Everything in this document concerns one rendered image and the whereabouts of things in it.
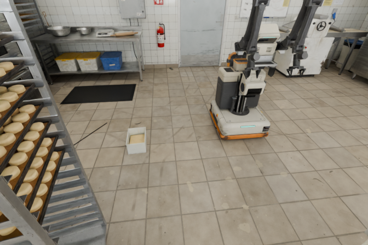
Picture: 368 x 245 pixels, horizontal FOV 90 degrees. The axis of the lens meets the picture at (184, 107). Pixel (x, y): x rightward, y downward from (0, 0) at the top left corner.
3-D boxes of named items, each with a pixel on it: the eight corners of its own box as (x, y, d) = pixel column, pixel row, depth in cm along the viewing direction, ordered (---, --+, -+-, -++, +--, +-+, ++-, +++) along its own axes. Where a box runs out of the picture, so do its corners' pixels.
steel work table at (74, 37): (47, 85, 372) (26, 34, 320) (63, 72, 433) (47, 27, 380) (144, 81, 392) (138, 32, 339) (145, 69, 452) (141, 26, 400)
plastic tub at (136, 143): (130, 138, 242) (127, 128, 234) (147, 136, 246) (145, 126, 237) (127, 155, 217) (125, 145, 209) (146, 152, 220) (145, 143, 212)
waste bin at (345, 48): (364, 70, 455) (380, 43, 420) (345, 71, 450) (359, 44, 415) (346, 63, 501) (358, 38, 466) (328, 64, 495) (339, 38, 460)
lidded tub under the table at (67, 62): (57, 71, 373) (52, 59, 359) (68, 64, 412) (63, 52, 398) (77, 71, 376) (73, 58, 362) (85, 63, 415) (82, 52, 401)
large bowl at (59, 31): (45, 38, 339) (42, 29, 332) (55, 34, 372) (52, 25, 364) (68, 38, 343) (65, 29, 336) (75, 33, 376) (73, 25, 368)
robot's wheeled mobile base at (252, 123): (208, 112, 289) (210, 98, 276) (247, 110, 295) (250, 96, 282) (220, 141, 232) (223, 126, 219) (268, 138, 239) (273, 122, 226)
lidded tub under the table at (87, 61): (78, 71, 377) (74, 58, 363) (86, 63, 416) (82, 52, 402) (98, 70, 381) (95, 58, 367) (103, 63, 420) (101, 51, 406)
